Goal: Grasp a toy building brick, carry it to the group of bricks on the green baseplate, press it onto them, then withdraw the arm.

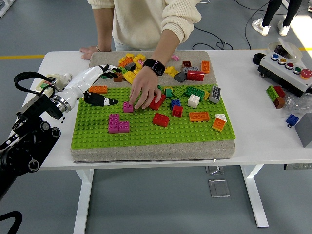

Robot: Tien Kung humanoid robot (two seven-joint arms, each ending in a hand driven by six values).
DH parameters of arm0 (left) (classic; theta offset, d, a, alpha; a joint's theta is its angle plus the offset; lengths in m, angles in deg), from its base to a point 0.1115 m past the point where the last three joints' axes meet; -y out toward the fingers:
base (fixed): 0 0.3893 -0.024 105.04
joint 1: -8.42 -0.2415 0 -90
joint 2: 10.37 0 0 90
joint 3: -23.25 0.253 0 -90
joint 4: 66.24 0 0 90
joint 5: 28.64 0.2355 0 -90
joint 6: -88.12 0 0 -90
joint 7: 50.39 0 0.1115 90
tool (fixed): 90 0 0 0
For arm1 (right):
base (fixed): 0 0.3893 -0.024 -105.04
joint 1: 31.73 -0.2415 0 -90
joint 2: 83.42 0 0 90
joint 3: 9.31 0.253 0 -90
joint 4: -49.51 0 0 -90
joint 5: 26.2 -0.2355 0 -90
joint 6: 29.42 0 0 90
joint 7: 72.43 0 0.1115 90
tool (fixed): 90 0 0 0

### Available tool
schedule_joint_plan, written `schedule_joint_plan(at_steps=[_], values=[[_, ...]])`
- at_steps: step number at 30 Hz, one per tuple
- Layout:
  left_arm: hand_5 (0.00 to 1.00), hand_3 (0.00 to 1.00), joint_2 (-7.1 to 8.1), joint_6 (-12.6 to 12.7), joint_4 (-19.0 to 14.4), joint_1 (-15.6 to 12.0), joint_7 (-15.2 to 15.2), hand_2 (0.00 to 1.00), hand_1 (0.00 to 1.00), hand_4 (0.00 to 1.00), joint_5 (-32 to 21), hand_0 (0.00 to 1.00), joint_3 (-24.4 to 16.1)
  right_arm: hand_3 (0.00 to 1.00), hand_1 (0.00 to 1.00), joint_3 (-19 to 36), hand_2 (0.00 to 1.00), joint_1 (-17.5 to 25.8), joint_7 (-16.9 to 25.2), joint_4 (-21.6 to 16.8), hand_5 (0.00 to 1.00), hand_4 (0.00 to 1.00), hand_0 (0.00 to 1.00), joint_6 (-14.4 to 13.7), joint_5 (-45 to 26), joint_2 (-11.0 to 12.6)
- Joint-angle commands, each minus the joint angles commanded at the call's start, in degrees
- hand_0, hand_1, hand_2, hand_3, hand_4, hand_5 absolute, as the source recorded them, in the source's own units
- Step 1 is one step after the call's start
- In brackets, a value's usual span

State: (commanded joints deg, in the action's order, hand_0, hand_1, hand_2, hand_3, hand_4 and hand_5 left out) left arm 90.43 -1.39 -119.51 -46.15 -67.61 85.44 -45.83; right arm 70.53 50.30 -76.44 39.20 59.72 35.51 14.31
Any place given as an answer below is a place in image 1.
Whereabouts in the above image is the person's left hand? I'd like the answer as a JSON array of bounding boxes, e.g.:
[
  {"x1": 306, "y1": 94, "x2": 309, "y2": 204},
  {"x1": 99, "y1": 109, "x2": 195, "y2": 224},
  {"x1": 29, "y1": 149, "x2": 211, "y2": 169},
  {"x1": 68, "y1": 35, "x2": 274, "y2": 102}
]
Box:
[{"x1": 128, "y1": 66, "x2": 163, "y2": 110}]

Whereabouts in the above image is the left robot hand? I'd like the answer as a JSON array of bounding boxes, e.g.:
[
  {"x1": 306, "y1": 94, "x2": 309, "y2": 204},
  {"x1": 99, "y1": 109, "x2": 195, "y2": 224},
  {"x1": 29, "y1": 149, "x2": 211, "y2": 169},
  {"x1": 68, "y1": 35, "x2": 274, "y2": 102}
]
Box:
[{"x1": 57, "y1": 63, "x2": 122, "y2": 110}]

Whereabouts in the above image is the person's right hand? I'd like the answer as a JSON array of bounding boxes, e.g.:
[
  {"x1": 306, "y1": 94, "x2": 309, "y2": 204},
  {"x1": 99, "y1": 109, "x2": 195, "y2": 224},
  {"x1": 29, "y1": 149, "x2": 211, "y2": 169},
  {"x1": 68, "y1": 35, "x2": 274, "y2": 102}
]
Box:
[{"x1": 79, "y1": 45, "x2": 98, "y2": 60}]

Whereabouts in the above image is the red 2x4 brick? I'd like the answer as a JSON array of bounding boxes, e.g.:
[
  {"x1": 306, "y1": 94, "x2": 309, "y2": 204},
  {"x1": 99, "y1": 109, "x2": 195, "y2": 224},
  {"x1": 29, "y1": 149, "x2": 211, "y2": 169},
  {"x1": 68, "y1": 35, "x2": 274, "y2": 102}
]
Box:
[
  {"x1": 148, "y1": 94, "x2": 166, "y2": 111},
  {"x1": 187, "y1": 70, "x2": 205, "y2": 81}
]

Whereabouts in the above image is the red sloped brick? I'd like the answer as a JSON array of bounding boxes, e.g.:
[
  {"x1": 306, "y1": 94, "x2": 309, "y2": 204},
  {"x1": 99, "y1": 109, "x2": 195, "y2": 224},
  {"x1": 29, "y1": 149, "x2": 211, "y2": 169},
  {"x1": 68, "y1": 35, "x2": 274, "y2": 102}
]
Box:
[{"x1": 152, "y1": 112, "x2": 170, "y2": 127}]

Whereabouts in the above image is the white 2x2 brick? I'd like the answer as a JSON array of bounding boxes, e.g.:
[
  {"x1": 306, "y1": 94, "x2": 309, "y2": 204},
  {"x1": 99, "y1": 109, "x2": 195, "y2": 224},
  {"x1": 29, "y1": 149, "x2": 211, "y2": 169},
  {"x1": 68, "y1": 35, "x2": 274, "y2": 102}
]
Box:
[{"x1": 187, "y1": 94, "x2": 200, "y2": 108}]

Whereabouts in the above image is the orange 2x4 brick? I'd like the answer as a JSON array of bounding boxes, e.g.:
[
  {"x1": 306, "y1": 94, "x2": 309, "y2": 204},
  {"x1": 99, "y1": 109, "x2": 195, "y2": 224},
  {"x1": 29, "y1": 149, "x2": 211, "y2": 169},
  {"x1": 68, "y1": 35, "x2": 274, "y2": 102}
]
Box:
[
  {"x1": 188, "y1": 111, "x2": 210, "y2": 122},
  {"x1": 89, "y1": 85, "x2": 108, "y2": 94}
]

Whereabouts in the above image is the grey brick with black holes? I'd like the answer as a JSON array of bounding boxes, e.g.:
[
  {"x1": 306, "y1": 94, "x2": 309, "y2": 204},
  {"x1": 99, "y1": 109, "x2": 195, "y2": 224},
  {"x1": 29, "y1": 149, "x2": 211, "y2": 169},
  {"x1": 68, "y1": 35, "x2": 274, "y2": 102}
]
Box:
[{"x1": 209, "y1": 84, "x2": 222, "y2": 104}]

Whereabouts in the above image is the large yellow sloped brick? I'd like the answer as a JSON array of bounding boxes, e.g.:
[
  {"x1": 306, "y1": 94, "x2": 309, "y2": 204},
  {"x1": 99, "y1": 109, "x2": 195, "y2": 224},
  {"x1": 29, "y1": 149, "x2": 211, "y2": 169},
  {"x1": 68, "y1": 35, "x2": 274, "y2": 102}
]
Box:
[{"x1": 123, "y1": 70, "x2": 137, "y2": 85}]

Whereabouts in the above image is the dark grey sloped brick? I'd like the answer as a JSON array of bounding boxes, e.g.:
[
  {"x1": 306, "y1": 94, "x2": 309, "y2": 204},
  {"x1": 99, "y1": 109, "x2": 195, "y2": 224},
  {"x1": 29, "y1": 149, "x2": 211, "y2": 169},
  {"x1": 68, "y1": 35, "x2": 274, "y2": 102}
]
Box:
[{"x1": 174, "y1": 71, "x2": 188, "y2": 82}]

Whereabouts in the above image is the green baseplate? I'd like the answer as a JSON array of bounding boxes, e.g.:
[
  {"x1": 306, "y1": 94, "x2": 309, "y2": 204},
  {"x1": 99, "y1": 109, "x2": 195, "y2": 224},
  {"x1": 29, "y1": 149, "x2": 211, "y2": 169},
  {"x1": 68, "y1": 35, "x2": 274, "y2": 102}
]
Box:
[{"x1": 70, "y1": 84, "x2": 236, "y2": 149}]

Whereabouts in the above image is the orange sloped brick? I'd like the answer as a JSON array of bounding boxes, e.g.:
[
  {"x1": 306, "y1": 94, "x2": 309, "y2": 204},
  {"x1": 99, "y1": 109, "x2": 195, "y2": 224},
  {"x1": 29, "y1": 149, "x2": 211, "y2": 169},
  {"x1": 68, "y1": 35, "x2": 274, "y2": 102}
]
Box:
[{"x1": 211, "y1": 117, "x2": 225, "y2": 132}]

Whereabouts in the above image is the black smartwatch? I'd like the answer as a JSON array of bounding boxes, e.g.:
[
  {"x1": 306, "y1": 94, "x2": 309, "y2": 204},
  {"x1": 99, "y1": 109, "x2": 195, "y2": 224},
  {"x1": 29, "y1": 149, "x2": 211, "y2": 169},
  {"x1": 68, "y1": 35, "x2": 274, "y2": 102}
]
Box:
[{"x1": 143, "y1": 58, "x2": 166, "y2": 76}]

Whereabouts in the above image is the lime green flat plate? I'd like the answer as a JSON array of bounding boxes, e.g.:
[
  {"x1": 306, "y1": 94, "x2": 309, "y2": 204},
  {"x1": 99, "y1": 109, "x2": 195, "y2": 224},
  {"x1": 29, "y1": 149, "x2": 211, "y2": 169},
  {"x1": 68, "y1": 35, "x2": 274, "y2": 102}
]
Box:
[{"x1": 172, "y1": 86, "x2": 188, "y2": 98}]

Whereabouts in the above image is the person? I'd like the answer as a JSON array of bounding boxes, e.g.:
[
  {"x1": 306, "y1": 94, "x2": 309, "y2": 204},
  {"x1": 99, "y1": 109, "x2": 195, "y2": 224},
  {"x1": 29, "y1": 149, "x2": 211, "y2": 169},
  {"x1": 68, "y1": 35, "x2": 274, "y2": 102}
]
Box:
[
  {"x1": 262, "y1": 0, "x2": 303, "y2": 28},
  {"x1": 87, "y1": 0, "x2": 203, "y2": 52}
]

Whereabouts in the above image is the grey-brown mat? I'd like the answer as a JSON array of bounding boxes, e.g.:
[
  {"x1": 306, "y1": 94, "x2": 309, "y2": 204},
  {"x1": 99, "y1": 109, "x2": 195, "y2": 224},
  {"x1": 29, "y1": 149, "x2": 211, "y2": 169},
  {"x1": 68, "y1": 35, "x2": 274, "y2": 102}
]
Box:
[{"x1": 70, "y1": 51, "x2": 237, "y2": 163}]

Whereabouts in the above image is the small clear plastic box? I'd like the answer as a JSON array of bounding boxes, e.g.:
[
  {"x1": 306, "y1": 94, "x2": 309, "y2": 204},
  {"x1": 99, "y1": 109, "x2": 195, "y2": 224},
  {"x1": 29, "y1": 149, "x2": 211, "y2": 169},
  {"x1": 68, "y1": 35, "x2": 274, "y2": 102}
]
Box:
[{"x1": 205, "y1": 165, "x2": 221, "y2": 176}]

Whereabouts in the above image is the black tape roll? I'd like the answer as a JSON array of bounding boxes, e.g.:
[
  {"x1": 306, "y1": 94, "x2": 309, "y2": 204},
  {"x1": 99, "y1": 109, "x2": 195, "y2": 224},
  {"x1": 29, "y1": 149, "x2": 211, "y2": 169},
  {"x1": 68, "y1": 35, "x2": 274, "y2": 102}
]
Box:
[{"x1": 253, "y1": 53, "x2": 267, "y2": 66}]

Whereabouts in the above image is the white table leg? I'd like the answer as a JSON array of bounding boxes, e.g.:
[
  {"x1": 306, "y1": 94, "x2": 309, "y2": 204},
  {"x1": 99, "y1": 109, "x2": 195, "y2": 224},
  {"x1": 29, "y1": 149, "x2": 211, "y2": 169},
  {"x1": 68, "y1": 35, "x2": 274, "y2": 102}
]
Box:
[
  {"x1": 240, "y1": 165, "x2": 270, "y2": 229},
  {"x1": 73, "y1": 169, "x2": 95, "y2": 234}
]

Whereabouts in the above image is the large clear plastic box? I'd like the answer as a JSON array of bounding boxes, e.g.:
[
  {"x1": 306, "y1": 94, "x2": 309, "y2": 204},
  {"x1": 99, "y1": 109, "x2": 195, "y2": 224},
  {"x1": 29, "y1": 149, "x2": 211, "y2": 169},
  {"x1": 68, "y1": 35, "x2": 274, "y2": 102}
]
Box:
[{"x1": 208, "y1": 179, "x2": 232, "y2": 198}]

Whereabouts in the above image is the white shoe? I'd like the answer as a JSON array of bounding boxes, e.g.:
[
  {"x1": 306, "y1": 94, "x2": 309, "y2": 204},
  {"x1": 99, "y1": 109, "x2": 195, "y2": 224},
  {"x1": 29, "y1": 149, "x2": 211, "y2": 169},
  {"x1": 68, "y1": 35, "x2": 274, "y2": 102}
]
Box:
[
  {"x1": 277, "y1": 19, "x2": 291, "y2": 37},
  {"x1": 252, "y1": 18, "x2": 271, "y2": 37}
]

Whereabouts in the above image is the white button control box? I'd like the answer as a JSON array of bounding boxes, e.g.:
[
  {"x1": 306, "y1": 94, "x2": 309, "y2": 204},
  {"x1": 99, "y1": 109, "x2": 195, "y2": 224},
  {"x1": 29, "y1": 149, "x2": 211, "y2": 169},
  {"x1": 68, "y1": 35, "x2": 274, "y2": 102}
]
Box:
[{"x1": 257, "y1": 52, "x2": 312, "y2": 98}]

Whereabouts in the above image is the small black device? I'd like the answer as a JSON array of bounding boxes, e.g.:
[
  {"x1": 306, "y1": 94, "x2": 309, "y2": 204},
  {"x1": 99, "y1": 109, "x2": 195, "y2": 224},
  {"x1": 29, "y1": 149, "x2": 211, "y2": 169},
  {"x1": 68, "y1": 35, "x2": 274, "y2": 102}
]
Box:
[{"x1": 274, "y1": 44, "x2": 288, "y2": 56}]

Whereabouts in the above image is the clear plastic bag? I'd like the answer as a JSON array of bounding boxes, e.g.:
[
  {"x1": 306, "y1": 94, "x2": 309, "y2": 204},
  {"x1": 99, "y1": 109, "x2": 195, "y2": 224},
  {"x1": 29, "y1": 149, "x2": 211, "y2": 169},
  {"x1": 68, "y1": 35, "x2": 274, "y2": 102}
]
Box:
[{"x1": 282, "y1": 93, "x2": 312, "y2": 117}]

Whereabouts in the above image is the clear round container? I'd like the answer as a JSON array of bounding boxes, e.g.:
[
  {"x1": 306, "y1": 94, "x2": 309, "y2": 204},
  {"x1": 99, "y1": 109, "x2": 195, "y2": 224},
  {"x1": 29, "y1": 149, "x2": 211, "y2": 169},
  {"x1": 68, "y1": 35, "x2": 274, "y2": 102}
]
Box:
[{"x1": 267, "y1": 37, "x2": 303, "y2": 60}]

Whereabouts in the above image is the grey box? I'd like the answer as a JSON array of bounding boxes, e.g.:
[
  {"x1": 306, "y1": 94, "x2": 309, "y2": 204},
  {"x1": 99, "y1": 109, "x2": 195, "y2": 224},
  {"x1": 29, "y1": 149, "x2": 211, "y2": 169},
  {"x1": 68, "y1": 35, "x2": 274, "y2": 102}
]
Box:
[{"x1": 294, "y1": 113, "x2": 312, "y2": 149}]

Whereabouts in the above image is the table control panel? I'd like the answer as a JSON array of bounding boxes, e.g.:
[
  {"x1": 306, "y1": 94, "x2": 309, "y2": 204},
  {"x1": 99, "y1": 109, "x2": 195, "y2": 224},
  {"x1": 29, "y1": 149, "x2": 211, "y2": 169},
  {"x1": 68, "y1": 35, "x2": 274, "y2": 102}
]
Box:
[{"x1": 284, "y1": 163, "x2": 312, "y2": 171}]

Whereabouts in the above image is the cream switch box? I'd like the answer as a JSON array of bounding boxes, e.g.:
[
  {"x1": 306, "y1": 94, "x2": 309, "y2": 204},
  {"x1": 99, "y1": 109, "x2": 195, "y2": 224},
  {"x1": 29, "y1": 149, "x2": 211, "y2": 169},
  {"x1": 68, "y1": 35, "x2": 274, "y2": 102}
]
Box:
[{"x1": 35, "y1": 74, "x2": 66, "y2": 94}]

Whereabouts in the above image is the black floor cable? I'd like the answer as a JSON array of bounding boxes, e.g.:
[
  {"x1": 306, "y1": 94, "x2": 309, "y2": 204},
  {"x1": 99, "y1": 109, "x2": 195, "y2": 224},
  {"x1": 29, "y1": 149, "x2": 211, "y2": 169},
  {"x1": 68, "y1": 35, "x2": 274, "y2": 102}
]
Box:
[
  {"x1": 244, "y1": 0, "x2": 277, "y2": 50},
  {"x1": 192, "y1": 25, "x2": 235, "y2": 51}
]

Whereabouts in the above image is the white furniture frame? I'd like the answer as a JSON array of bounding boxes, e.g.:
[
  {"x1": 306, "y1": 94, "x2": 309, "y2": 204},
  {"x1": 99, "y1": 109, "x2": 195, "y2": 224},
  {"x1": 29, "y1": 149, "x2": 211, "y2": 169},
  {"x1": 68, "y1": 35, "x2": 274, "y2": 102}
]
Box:
[{"x1": 0, "y1": 0, "x2": 12, "y2": 18}]

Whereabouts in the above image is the blue brick keychain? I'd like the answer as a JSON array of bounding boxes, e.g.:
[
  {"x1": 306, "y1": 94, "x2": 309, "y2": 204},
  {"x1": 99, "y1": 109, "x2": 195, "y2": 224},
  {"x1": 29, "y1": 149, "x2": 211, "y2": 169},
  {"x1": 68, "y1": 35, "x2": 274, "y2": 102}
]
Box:
[{"x1": 285, "y1": 114, "x2": 300, "y2": 128}]

